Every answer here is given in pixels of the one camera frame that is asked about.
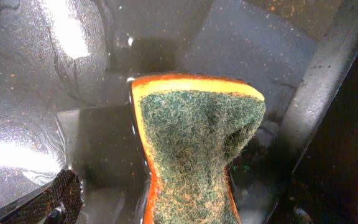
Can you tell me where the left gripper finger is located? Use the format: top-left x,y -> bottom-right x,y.
0,170 -> 83,224

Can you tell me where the green and yellow sponge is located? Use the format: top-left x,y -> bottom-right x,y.
131,73 -> 266,223

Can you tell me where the black water tray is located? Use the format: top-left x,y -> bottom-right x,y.
0,0 -> 358,223

